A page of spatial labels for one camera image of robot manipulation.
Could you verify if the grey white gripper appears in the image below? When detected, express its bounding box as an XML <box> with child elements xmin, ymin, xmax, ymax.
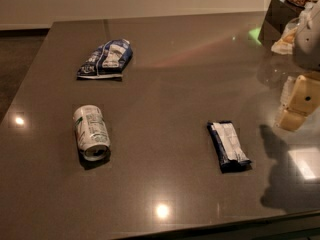
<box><xmin>275</xmin><ymin>2</ymin><xmax>320</xmax><ymax>131</ymax></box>

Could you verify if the white green 7up can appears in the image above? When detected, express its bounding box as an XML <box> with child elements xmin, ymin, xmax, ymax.
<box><xmin>73</xmin><ymin>105</ymin><xmax>111</xmax><ymax>162</ymax></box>

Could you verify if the dark blue snack bar wrapper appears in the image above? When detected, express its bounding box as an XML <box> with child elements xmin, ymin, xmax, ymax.
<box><xmin>207</xmin><ymin>121</ymin><xmax>251</xmax><ymax>173</ymax></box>

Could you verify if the black box shelf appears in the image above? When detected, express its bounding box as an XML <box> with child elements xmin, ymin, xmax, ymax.
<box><xmin>258</xmin><ymin>0</ymin><xmax>302</xmax><ymax>47</ymax></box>

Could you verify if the blue white chip bag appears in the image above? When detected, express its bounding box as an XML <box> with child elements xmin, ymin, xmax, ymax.
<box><xmin>77</xmin><ymin>39</ymin><xmax>133</xmax><ymax>80</ymax></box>

